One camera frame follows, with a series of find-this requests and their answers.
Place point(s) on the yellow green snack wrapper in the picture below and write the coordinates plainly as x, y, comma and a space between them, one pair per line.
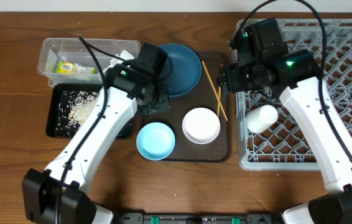
74, 68

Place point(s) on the right wooden chopstick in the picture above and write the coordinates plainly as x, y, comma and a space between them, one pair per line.
218, 105

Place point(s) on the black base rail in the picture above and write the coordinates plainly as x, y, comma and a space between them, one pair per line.
140, 218

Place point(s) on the clear plastic waste bin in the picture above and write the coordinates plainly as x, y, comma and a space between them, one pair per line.
55, 50

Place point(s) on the wooden chopstick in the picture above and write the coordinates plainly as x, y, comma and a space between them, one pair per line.
218, 105
215, 91

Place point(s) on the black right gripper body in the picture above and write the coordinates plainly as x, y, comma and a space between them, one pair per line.
245, 78

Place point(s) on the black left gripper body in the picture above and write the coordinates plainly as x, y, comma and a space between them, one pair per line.
156, 101

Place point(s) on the grey plastic dishwasher rack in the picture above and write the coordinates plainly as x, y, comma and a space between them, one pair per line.
283, 146

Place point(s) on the dark brown serving tray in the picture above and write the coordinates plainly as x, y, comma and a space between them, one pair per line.
201, 96

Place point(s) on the white napkin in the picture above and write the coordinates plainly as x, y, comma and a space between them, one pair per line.
124, 55

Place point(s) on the dark blue plate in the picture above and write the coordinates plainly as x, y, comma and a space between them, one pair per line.
182, 69

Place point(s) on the leftover rice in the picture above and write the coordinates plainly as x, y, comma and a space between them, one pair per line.
73, 109

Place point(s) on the pink bowl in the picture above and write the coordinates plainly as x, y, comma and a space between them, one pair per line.
201, 126

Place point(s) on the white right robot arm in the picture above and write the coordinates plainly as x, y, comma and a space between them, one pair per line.
296, 79

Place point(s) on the light blue bowl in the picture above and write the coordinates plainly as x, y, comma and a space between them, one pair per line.
155, 141

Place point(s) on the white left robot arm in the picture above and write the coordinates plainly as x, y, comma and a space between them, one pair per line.
59, 194

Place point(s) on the left wooden chopstick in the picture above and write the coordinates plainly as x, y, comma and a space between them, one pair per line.
215, 91

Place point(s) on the white cup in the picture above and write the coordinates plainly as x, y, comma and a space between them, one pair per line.
261, 118

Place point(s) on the black rectangular waste tray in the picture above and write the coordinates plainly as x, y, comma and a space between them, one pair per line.
52, 117

